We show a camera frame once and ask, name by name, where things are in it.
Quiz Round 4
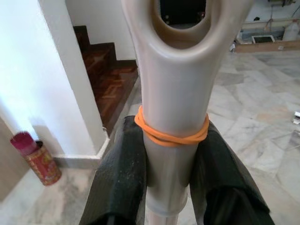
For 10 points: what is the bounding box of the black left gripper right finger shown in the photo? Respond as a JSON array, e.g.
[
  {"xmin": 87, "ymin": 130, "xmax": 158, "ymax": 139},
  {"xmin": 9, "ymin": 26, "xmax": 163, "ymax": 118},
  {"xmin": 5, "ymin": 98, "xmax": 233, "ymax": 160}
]
[{"xmin": 189, "ymin": 120, "xmax": 275, "ymax": 225}]

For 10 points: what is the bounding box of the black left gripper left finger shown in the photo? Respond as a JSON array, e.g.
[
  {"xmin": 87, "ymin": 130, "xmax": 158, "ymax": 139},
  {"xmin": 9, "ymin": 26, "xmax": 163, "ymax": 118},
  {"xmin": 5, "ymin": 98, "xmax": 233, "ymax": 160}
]
[{"xmin": 78, "ymin": 114, "xmax": 148, "ymax": 225}]

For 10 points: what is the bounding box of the beige plastic broom handle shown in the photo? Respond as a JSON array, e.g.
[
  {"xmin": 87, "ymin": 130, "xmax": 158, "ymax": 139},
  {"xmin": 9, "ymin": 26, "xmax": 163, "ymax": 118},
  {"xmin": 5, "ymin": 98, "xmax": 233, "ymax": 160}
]
[{"xmin": 120, "ymin": 0, "xmax": 247, "ymax": 225}]

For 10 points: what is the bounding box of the orange rubber band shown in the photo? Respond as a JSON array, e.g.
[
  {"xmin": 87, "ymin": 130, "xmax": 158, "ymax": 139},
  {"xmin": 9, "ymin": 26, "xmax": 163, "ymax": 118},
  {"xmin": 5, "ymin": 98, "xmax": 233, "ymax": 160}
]
[{"xmin": 134, "ymin": 105, "xmax": 210, "ymax": 148}]

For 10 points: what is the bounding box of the red incense stick can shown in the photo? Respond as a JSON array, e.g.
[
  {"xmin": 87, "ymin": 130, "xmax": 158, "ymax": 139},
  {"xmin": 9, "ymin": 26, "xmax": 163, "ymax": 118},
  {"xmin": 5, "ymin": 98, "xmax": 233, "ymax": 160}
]
[{"xmin": 9, "ymin": 131, "xmax": 62, "ymax": 187}]

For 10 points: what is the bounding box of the dark wooden staircase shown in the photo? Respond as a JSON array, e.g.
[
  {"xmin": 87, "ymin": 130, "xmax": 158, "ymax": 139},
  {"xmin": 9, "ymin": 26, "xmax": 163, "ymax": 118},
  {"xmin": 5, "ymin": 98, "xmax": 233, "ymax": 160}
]
[{"xmin": 73, "ymin": 25, "xmax": 139, "ymax": 136}]

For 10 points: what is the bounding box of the long wooden plank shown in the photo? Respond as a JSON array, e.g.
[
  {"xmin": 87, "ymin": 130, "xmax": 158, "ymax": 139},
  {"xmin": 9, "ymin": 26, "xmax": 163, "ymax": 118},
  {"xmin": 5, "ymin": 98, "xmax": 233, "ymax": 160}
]
[{"xmin": 234, "ymin": 39, "xmax": 300, "ymax": 54}]

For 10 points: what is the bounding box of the white framed panel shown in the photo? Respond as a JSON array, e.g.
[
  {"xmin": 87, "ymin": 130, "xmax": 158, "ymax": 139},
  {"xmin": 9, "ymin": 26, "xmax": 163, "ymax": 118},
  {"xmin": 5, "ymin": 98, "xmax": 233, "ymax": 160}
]
[{"xmin": 252, "ymin": 35, "xmax": 275, "ymax": 45}]

